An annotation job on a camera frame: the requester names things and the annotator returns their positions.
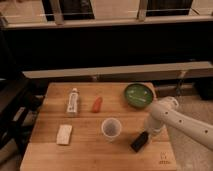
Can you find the white tube bottle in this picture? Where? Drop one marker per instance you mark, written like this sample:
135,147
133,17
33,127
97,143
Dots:
73,102

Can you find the dark side table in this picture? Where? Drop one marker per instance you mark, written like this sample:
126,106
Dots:
16,100

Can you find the black eraser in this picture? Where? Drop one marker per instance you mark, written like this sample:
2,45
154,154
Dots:
140,141

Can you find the orange carrot toy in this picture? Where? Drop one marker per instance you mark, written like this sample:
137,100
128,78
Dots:
97,105

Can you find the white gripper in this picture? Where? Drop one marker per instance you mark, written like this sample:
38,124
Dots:
152,125

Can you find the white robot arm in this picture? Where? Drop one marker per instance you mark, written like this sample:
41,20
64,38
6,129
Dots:
164,112

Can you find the green bowl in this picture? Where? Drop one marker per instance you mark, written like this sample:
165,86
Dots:
138,95

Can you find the white sponge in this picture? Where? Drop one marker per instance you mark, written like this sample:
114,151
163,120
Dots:
63,134

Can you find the clear plastic cup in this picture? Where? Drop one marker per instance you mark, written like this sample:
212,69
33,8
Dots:
111,128

